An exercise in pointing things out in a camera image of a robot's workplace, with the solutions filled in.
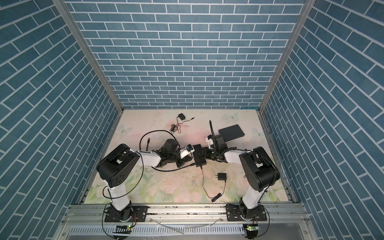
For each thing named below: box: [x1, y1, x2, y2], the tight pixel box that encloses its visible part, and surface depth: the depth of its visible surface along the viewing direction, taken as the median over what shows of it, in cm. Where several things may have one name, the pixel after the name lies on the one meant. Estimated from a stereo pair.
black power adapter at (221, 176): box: [200, 166, 227, 202], surface depth 86 cm
